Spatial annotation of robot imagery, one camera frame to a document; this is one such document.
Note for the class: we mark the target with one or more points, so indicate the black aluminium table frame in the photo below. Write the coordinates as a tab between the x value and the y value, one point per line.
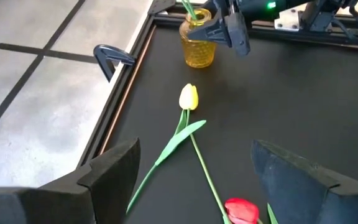
119	93

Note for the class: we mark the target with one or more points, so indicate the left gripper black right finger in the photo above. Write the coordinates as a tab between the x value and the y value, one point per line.
306	199

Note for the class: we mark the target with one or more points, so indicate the dark red artificial tulip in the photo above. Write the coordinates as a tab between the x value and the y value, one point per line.
191	7
186	7

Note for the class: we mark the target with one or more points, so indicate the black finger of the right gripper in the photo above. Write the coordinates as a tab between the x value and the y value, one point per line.
216	31
239	34

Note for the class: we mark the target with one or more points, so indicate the white metal mounting plate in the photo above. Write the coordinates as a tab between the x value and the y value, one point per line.
286	21

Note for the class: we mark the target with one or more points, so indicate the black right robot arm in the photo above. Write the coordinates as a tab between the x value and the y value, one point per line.
253	7

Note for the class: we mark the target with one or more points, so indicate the yellow artificial tulip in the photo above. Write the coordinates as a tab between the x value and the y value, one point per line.
188	97

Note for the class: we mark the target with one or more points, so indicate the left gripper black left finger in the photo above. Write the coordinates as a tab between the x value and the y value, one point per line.
57	205

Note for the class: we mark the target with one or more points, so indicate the black table mat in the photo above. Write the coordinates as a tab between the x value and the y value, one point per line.
291	109

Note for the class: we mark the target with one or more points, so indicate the black spring clamp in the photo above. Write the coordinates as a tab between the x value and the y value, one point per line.
110	54

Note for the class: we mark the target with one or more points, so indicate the yellow glass vase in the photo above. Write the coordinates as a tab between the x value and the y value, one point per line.
197	53

